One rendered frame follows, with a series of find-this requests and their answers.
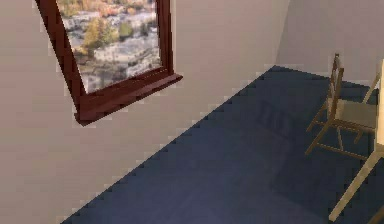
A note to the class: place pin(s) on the dark red framed window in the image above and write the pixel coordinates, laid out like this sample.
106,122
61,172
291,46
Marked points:
63,56

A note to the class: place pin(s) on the tan wooden chair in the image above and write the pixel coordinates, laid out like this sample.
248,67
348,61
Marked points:
355,115

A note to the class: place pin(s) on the pale wooden table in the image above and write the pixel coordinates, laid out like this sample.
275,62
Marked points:
361,175

